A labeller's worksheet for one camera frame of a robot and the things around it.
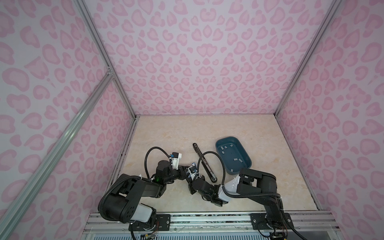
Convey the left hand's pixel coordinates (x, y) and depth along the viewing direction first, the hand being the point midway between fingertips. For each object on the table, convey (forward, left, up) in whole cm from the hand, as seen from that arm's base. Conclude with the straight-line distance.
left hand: (192, 166), depth 85 cm
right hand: (-4, +3, -7) cm, 8 cm away
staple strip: (+8, -29, -7) cm, 31 cm away
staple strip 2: (+17, -22, -6) cm, 28 cm away
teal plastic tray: (+11, -26, -8) cm, 30 cm away
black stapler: (0, -9, -5) cm, 11 cm away
